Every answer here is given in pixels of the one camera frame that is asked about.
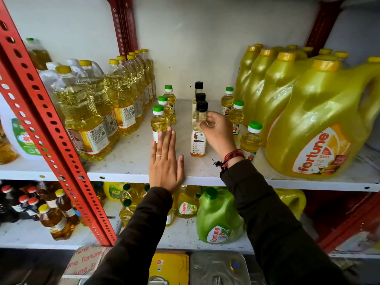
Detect person's right hand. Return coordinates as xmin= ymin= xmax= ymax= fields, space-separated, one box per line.
xmin=199 ymin=111 xmax=238 ymax=160

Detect person's left hand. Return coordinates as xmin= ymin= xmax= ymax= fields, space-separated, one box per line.
xmin=148 ymin=127 xmax=185 ymax=194

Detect black-capped clear oil bottle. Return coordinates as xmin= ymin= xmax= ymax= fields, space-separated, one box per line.
xmin=192 ymin=92 xmax=206 ymax=123
xmin=190 ymin=101 xmax=208 ymax=158
xmin=193 ymin=81 xmax=204 ymax=105

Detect person's right forearm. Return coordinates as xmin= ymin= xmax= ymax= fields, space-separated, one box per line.
xmin=220 ymin=159 xmax=352 ymax=285

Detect person's left forearm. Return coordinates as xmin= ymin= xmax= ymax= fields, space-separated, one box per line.
xmin=85 ymin=186 xmax=176 ymax=285

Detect small green-capped oil bottle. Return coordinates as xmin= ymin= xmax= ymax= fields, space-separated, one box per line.
xmin=150 ymin=104 xmax=169 ymax=144
xmin=158 ymin=96 xmax=173 ymax=125
xmin=239 ymin=121 xmax=263 ymax=162
xmin=163 ymin=85 xmax=177 ymax=125
xmin=220 ymin=87 xmax=235 ymax=117
xmin=228 ymin=100 xmax=245 ymax=136

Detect white metal shelf board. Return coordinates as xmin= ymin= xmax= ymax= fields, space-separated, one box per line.
xmin=85 ymin=99 xmax=380 ymax=192
xmin=0 ymin=199 xmax=255 ymax=255
xmin=0 ymin=156 xmax=59 ymax=181

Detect small yellow oil jug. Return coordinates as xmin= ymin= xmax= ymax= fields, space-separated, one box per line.
xmin=175 ymin=185 xmax=203 ymax=219

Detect green-capped yellow oil bottle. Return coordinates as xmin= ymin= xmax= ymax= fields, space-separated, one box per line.
xmin=119 ymin=198 xmax=138 ymax=229
xmin=120 ymin=183 xmax=143 ymax=206

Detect green oil jug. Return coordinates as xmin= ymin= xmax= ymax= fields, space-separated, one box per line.
xmin=196 ymin=186 xmax=246 ymax=244

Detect rows of yellow-capped oil bottles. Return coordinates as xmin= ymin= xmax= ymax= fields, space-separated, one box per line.
xmin=39 ymin=49 xmax=157 ymax=162

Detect yellow oil tin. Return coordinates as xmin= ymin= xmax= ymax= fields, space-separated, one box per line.
xmin=148 ymin=252 xmax=190 ymax=285

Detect amber yellow-capped oil bottle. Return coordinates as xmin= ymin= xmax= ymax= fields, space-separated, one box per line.
xmin=55 ymin=189 xmax=81 ymax=226
xmin=38 ymin=203 xmax=75 ymax=241

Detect silver oil tin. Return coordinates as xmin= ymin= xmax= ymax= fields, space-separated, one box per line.
xmin=189 ymin=251 xmax=253 ymax=285

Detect group of yellow oil jugs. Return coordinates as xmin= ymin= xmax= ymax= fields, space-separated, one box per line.
xmin=234 ymin=43 xmax=380 ymax=179

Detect brown cardboard box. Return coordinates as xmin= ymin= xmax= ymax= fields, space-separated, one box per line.
xmin=57 ymin=245 xmax=114 ymax=285

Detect white jug with green label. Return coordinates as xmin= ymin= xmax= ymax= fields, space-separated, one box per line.
xmin=0 ymin=94 xmax=43 ymax=161

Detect tall green-capped oil bottle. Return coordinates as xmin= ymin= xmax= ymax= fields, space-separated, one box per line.
xmin=24 ymin=37 xmax=53 ymax=71

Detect red thread bracelet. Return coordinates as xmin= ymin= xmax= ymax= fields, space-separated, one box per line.
xmin=211 ymin=149 xmax=246 ymax=171

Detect red slotted rack post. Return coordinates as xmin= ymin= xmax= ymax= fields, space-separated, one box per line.
xmin=305 ymin=0 xmax=342 ymax=57
xmin=105 ymin=0 xmax=139 ymax=57
xmin=0 ymin=0 xmax=118 ymax=247

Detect red rack frame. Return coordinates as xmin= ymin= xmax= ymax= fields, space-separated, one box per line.
xmin=303 ymin=191 xmax=380 ymax=254

